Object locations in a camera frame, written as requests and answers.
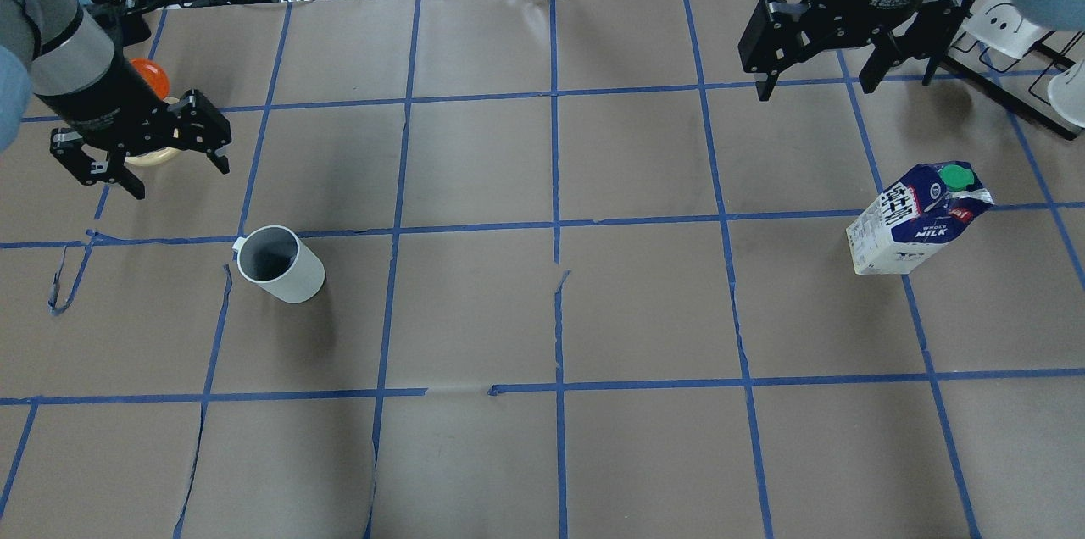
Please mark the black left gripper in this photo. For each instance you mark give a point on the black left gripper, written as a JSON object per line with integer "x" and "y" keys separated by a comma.
{"x": 96, "y": 105}

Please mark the black wire rack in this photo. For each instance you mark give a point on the black wire rack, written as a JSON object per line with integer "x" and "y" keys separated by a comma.
{"x": 1010, "y": 60}

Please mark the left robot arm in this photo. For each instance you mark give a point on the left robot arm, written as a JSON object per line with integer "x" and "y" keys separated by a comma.
{"x": 56, "y": 51}

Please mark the blue white milk carton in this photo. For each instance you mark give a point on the blue white milk carton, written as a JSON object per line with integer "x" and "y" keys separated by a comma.
{"x": 915, "y": 217}

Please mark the white mug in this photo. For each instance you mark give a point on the white mug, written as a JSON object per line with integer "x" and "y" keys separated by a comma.
{"x": 275, "y": 259}

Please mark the orange mug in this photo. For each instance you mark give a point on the orange mug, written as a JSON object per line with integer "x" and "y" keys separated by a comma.
{"x": 154, "y": 75}

